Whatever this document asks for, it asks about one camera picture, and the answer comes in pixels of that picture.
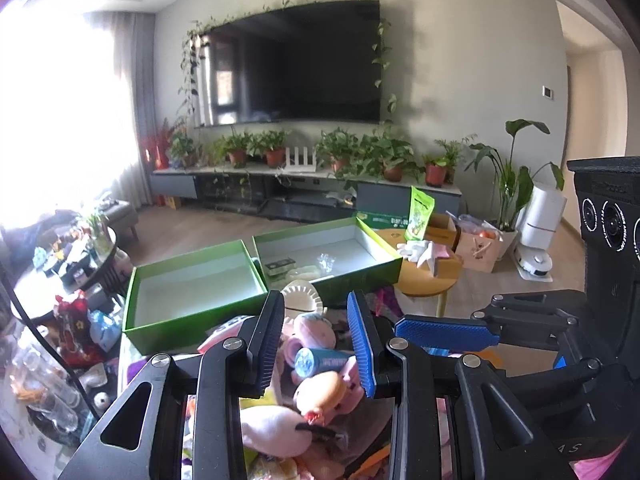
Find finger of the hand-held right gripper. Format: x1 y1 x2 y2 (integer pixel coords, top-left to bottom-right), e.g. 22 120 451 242
394 290 587 353
479 354 627 412

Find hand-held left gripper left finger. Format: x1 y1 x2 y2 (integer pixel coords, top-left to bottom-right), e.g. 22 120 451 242
57 290 287 480

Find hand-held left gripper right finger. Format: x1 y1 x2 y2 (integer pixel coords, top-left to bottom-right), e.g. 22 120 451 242
346 290 581 480

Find green cardboard box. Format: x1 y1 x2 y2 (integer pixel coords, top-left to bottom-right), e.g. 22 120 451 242
122 240 269 357
251 217 404 307

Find blue labelled roll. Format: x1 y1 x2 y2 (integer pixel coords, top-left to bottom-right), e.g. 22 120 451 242
294 346 357 379

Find pink box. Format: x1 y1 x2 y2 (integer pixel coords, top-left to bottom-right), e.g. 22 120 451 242
197 315 252 354

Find pink dotted plush ball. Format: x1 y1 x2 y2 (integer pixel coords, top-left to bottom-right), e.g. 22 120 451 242
292 311 337 351

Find round yellow side table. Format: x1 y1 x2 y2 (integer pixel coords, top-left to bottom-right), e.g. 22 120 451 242
372 227 464 319

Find white air purifier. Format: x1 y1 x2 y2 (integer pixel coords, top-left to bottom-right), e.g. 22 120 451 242
521 182 569 252

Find dark rectangular case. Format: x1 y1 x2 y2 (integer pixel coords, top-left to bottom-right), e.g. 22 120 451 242
264 258 297 279

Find white plush bunny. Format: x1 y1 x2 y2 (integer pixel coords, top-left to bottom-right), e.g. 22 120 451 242
240 405 342 462

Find white gloves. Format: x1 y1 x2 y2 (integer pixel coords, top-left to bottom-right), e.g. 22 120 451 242
396 239 442 267

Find cardboard box with items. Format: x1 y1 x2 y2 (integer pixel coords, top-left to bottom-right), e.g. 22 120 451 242
454 217 504 274

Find person's pink clothing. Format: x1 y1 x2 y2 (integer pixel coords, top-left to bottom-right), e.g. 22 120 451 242
574 447 640 480

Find small cardboard box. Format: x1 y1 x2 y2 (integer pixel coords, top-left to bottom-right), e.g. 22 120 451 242
424 211 459 249

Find green printed bag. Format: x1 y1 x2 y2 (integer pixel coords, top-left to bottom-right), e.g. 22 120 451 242
404 185 437 243

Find tall leafy floor plant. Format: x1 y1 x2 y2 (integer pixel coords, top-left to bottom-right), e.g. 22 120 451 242
464 119 567 242

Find grey television cabinet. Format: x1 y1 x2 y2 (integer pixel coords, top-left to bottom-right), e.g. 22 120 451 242
150 166 464 224

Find potted green plant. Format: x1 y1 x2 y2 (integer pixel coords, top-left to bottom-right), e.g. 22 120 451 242
169 119 199 169
219 129 257 169
364 130 422 184
421 152 452 189
314 127 362 174
254 129 294 169

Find potted fern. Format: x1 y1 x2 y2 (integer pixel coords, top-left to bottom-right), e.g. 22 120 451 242
434 134 477 184

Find white picket fence ornament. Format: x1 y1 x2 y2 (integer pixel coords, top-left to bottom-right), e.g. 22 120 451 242
284 145 317 169

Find red flowered bag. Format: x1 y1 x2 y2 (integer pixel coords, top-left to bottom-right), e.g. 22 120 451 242
54 291 99 367

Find grey ottoman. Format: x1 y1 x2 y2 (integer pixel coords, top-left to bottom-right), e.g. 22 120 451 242
96 199 139 242

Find round dark coffee table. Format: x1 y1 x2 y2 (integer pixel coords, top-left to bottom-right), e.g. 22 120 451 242
14 224 134 307

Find red decoration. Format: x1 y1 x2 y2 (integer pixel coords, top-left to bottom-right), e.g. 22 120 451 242
141 126 174 169

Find beige curtain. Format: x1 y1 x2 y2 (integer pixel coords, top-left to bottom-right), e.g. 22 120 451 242
111 10 157 212

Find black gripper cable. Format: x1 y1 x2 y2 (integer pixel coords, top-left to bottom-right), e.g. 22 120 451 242
0 260 102 423

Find wall television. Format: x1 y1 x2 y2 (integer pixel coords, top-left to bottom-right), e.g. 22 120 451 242
199 0 384 129

